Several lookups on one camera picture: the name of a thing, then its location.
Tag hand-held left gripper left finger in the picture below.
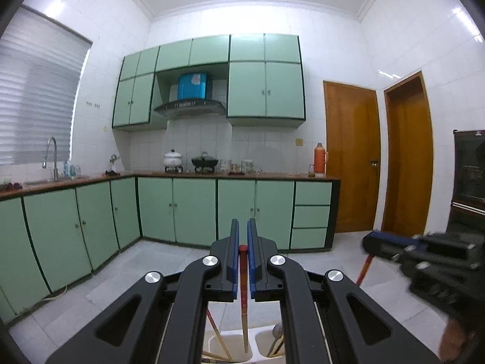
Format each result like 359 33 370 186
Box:
45 219 240 364

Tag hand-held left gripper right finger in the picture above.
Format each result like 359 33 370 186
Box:
247 218 440 364

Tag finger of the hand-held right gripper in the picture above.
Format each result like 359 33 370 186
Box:
363 231 430 249
362 242 408 264

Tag wooden chopstick red orange stripes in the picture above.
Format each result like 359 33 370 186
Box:
355 256 374 288

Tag wooden chopstick red floral end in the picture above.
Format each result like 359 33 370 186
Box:
238 246 251 354

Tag white plastic container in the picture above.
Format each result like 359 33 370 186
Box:
255 328 287 364
202 329 254 364

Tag person's right forearm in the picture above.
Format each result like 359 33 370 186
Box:
439 318 467 362

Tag metal spoon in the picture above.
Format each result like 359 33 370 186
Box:
267 322 286 358

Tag dark glass cabinet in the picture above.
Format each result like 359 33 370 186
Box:
446 129 485 236

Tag black wok with lid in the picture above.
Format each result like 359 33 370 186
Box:
191 152 220 172

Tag orange thermos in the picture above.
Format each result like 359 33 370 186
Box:
313 143 328 177

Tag white cooking pot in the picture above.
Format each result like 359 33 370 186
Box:
163 149 185 170

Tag green lower kitchen cabinets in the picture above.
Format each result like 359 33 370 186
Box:
0 174 342 325

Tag green kitchen cabinets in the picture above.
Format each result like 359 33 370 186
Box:
112 33 306 133
0 174 342 325

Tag range hood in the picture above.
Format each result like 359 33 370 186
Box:
152 71 227 119

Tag green upper kitchen cabinets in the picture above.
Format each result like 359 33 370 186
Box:
112 33 306 133

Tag metal faucet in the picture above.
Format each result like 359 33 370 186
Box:
42 137 60 181

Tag window blind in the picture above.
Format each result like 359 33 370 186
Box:
0 5 94 166

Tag wooden door with handle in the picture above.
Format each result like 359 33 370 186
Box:
322 80 381 234

